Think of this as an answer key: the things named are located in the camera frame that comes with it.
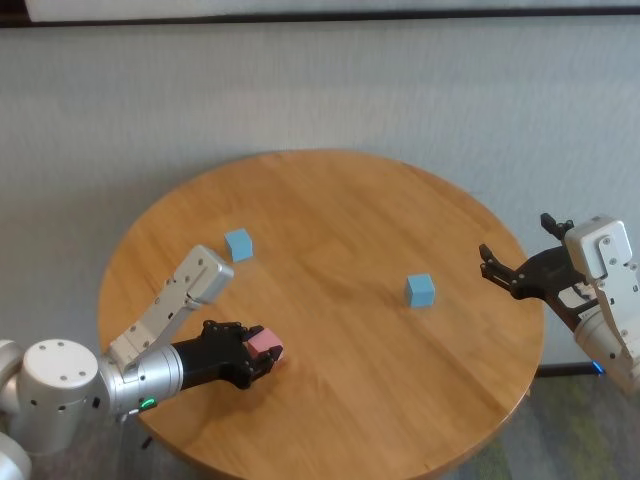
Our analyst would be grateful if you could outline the black wall trim strip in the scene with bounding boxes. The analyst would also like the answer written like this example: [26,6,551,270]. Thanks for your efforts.
[0,0,640,29]

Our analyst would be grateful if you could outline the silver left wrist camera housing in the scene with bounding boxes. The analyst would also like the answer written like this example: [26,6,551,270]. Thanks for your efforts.
[107,244,235,374]

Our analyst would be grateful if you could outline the blue building block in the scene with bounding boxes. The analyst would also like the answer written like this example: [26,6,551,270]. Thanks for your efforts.
[404,273,436,310]
[224,228,253,263]

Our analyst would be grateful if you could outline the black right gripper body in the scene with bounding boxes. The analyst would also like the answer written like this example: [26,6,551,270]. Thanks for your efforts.
[514,247,600,321]

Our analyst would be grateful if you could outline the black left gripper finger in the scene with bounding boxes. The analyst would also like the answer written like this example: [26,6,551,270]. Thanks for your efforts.
[239,349,276,390]
[201,320,265,346]

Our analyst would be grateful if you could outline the pink building block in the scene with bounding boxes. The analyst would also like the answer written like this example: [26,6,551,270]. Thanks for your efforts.
[247,328,286,366]

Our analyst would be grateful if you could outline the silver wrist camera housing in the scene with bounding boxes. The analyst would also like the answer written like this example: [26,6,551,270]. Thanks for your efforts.
[107,244,235,374]
[563,215,640,361]

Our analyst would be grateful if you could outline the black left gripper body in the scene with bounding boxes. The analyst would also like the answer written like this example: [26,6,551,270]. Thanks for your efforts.
[169,332,251,392]

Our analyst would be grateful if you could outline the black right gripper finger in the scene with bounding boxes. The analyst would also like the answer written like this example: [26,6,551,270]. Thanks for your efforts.
[539,213,574,238]
[478,243,520,300]

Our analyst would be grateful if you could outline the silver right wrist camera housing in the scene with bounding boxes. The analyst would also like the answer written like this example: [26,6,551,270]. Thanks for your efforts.
[563,215,640,361]

